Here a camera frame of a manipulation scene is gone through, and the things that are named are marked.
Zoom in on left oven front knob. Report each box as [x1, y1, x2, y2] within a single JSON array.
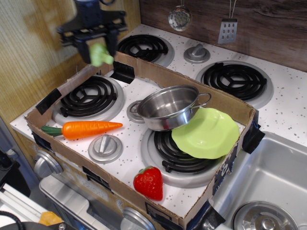
[[34, 150, 63, 178]]

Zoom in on front left black burner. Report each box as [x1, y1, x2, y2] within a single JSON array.
[[52, 75, 125, 125]]

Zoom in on brown cardboard fence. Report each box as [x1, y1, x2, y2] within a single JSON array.
[[26, 52, 259, 229]]

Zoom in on yellow object bottom left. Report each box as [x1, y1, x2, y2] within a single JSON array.
[[38, 211, 63, 226]]

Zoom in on light green plastic plate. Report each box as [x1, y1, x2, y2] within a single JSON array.
[[171, 108, 240, 159]]

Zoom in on front right black burner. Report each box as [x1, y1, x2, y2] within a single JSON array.
[[141, 129, 225, 188]]

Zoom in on hanging steel strainer ladle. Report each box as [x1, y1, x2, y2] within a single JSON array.
[[168, 0, 192, 32]]

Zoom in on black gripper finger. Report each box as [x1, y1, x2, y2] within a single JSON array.
[[105, 30, 118, 57], [76, 40, 91, 64]]

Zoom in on black cable bottom left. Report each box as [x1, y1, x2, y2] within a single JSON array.
[[0, 210, 24, 230]]

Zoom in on back left black burner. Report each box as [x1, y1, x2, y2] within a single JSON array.
[[117, 34, 175, 67]]

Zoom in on back grey stove knob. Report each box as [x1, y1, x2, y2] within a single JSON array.
[[184, 44, 211, 64]]

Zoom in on back right black burner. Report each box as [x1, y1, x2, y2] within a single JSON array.
[[196, 61, 274, 109]]

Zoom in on front grey stove knob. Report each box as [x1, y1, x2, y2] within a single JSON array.
[[88, 134, 123, 164]]

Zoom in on grey oven door handle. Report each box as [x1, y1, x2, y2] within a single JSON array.
[[39, 176, 119, 230]]

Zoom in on green toy broccoli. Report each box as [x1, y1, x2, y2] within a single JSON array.
[[89, 43, 114, 67]]

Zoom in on grey toy sink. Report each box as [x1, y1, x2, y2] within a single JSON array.
[[213, 133, 307, 230]]

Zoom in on middle grey stove knob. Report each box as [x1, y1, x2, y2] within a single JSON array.
[[127, 100, 144, 124]]

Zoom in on oven knob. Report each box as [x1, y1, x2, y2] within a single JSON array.
[[34, 150, 63, 178], [120, 207, 155, 230]]

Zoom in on grey stove knob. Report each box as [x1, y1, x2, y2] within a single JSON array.
[[88, 134, 123, 164], [127, 100, 144, 124], [184, 44, 211, 64]]

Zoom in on right oven front knob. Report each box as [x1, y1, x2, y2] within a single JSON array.
[[120, 207, 155, 230]]

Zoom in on hanging steel slotted spatula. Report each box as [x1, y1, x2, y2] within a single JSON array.
[[218, 0, 238, 44]]

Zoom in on red toy strawberry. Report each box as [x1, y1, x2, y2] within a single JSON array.
[[133, 166, 163, 201]]

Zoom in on small steel pan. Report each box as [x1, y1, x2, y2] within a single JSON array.
[[129, 85, 212, 131]]

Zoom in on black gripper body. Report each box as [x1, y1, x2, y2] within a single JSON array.
[[57, 0, 128, 46]]

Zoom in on steel sink drain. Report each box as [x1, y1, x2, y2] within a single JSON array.
[[232, 201, 298, 230]]

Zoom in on orange toy carrot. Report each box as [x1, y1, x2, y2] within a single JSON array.
[[41, 121, 123, 140]]

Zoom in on black burner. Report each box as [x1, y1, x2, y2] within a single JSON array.
[[141, 129, 225, 188], [117, 34, 175, 67], [196, 61, 274, 109], [52, 75, 125, 125]]

